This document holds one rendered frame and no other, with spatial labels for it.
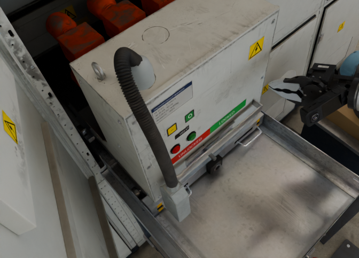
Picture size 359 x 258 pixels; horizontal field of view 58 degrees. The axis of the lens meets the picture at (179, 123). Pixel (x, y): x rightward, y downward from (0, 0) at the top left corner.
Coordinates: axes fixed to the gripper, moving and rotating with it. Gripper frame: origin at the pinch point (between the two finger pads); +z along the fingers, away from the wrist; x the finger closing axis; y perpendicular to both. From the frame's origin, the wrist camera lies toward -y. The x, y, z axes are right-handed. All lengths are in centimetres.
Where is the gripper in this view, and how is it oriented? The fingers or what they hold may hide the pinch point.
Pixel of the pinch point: (272, 87)
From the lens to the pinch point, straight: 89.3
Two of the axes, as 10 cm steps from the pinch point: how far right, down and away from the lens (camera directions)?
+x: -3.5, -6.7, -6.6
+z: -7.6, -2.1, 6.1
